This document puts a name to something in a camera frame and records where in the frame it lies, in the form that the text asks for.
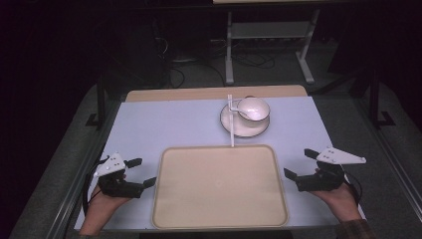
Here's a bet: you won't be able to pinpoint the aluminium frame rail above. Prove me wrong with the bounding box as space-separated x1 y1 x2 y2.
46 99 124 239
352 99 422 213

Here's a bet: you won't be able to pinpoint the white table mat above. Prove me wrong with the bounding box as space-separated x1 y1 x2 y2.
74 96 368 232

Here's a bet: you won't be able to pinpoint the white bowl with dark rim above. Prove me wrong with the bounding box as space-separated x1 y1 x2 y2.
236 97 271 127

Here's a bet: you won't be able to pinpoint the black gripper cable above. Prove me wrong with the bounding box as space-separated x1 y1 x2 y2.
82 155 110 217
342 170 363 206

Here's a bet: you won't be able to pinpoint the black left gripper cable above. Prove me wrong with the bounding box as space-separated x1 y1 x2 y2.
82 155 110 217

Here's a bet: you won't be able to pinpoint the beige plastic tray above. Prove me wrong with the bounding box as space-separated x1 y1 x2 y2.
151 143 290 231

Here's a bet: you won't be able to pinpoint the person's left hand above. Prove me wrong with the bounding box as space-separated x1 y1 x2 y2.
87 184 131 217

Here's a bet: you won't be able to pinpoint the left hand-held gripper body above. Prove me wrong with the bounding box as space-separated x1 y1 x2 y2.
94 152 145 199

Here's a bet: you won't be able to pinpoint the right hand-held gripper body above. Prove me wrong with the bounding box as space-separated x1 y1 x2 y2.
296 146 367 192

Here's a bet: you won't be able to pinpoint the white plate with dark rim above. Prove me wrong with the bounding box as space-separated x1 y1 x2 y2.
219 103 271 138

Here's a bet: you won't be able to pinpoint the black floor cables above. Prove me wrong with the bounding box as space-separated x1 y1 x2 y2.
165 36 277 90

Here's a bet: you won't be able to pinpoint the white metal desk frame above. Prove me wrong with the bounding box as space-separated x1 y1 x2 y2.
212 0 352 86

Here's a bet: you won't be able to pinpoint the person's right hand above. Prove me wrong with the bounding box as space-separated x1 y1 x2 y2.
313 181 362 223

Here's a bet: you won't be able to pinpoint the black metal stand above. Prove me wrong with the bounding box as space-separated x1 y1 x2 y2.
367 69 397 129
85 75 107 131

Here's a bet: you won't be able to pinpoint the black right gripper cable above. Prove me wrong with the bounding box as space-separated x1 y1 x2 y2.
342 170 363 206

